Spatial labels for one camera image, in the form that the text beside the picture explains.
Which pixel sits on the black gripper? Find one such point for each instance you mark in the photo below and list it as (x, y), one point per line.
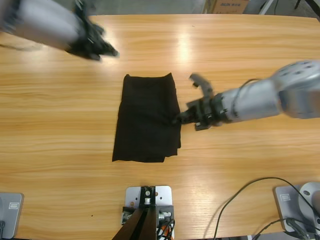
(202, 112)
(90, 42)

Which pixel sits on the black Unitree polo shirt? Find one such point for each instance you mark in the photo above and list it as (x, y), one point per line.
(147, 120)

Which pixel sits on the grey arm base disc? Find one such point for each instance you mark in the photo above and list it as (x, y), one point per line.
(310, 195)

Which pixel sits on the white metal mounting plate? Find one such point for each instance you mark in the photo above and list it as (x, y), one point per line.
(132, 193)

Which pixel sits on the white box with AUX print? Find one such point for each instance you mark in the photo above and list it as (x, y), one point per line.
(230, 8)

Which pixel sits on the grey metal stand leg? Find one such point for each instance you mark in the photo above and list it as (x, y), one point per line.
(265, 7)

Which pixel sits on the black diagonal bar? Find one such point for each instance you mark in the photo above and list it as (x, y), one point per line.
(312, 6)

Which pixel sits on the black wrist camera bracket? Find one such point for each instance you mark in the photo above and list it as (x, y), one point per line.
(202, 82)
(80, 6)

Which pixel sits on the black corner bracket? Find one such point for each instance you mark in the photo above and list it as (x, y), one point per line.
(148, 191)
(127, 208)
(170, 210)

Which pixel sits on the dark aluminium camera post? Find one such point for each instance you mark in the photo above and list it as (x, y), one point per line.
(140, 227)

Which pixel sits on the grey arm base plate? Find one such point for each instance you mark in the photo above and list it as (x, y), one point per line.
(12, 220)
(282, 207)

